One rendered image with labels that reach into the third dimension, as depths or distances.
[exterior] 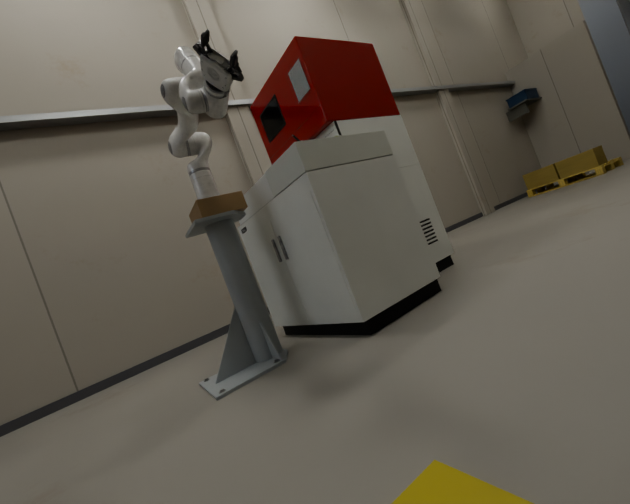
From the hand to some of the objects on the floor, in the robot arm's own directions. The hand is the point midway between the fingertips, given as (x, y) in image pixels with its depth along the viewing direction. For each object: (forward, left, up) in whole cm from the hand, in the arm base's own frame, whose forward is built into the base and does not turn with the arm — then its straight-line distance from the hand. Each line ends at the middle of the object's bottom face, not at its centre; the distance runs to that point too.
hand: (219, 45), depth 95 cm
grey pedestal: (-16, +98, -108) cm, 147 cm away
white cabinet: (+52, +105, -108) cm, 159 cm away
